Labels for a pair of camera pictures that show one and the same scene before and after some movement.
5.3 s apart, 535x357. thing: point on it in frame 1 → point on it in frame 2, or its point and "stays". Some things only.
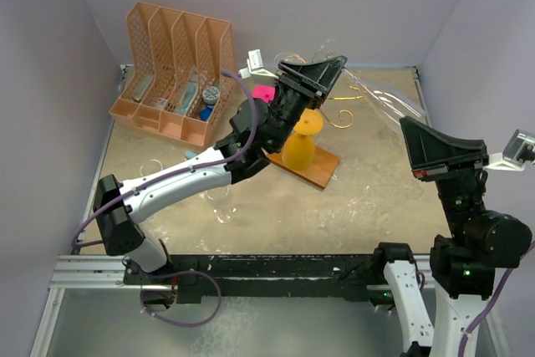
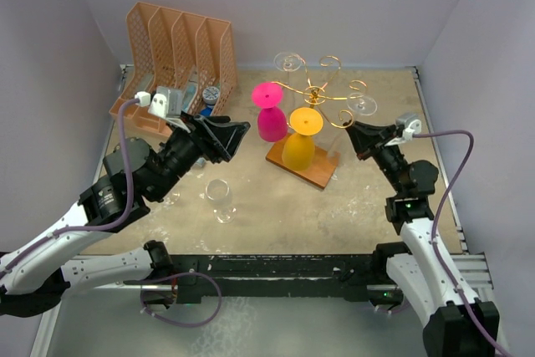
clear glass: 394,104 → 342,145
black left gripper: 310,81 → 223,134
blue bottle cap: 206,113 stays
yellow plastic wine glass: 299,149 stays
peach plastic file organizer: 174,83 stays
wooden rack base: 319,173 stays
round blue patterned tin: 210,94 stays
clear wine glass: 224,213 stays
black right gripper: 433,154 → 369,136
